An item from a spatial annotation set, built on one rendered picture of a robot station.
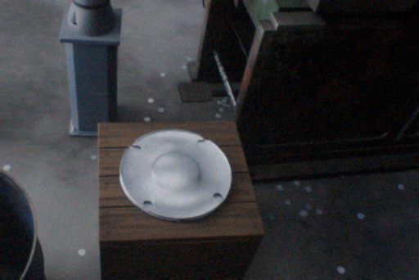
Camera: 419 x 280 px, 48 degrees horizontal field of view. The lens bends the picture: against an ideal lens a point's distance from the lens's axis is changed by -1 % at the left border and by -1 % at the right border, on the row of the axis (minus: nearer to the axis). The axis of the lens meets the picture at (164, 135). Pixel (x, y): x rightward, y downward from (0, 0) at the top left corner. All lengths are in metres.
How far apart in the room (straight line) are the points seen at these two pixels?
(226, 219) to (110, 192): 0.30
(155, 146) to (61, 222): 0.46
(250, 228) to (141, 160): 0.33
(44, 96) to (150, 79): 0.45
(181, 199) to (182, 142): 0.19
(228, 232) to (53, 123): 0.92
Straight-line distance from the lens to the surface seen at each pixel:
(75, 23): 1.49
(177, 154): 1.25
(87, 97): 1.63
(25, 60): 2.12
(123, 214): 1.15
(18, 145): 1.77
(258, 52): 1.32
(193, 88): 1.74
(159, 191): 1.18
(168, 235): 1.12
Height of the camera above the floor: 1.32
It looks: 48 degrees down
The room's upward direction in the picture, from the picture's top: 7 degrees clockwise
